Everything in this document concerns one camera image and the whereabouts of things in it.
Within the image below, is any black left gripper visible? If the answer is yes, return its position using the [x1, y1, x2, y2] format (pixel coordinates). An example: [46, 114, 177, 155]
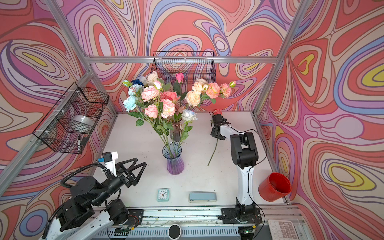
[89, 158, 144, 209]

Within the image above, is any red pink rose stem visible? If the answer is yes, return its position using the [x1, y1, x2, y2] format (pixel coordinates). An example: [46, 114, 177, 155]
[207, 109, 222, 166]

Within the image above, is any pink carnation stem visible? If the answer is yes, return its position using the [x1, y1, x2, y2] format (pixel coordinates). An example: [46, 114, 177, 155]
[200, 81, 236, 104]

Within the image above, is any cream carnation stem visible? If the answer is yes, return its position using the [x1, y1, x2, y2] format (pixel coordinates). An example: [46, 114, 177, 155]
[180, 79, 209, 107]

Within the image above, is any pink grey glass vase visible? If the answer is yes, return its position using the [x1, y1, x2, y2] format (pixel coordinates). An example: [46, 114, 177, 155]
[171, 121, 183, 143]

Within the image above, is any purple glass vase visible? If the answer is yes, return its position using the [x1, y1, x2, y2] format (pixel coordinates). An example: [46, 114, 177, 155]
[162, 142, 185, 176]

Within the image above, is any coral pink rose stem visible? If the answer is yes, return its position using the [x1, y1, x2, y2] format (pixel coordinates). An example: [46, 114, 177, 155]
[161, 91, 180, 104]

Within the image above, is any magenta rose stem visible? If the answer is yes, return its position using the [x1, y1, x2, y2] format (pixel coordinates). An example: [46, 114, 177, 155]
[173, 73, 185, 95]

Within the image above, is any light blue carnation stem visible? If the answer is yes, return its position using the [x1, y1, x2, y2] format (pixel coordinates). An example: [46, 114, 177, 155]
[121, 80, 167, 148]

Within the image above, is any blue rose stem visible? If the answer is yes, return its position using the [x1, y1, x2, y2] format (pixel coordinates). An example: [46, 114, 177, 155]
[131, 79, 144, 86]

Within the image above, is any pink ranunculus spray stem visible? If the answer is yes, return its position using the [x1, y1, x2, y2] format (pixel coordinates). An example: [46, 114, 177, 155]
[141, 81, 176, 143]

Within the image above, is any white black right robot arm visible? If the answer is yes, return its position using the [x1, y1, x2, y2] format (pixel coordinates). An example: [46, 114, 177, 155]
[210, 112, 263, 226]

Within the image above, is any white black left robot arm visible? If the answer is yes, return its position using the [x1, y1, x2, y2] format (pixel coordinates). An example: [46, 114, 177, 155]
[42, 158, 147, 240]

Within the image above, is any small teal alarm clock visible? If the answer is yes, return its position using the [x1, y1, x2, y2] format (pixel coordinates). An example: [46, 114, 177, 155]
[157, 188, 170, 202]

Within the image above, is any black marker in basket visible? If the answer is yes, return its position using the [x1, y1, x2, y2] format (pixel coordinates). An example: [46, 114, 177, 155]
[77, 135, 82, 153]

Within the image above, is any round black white sensor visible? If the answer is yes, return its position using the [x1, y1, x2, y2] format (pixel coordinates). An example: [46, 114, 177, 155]
[168, 224, 182, 240]

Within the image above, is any red plastic cup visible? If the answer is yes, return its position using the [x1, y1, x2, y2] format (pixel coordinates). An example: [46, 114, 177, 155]
[258, 173, 292, 202]

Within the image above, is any white calculator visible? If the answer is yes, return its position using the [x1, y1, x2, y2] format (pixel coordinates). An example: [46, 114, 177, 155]
[268, 219, 299, 240]

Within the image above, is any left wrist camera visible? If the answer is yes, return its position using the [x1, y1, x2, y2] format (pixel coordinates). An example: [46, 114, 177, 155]
[98, 152, 119, 176]

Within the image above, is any black wire basket back wall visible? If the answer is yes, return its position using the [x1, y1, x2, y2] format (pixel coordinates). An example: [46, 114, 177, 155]
[151, 50, 216, 86]

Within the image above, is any black wire basket wall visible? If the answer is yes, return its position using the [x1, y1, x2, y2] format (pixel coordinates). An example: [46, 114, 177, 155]
[33, 83, 109, 154]
[151, 50, 216, 86]

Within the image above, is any black wire basket left wall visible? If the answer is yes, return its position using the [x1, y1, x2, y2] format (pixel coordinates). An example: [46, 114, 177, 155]
[33, 83, 109, 154]

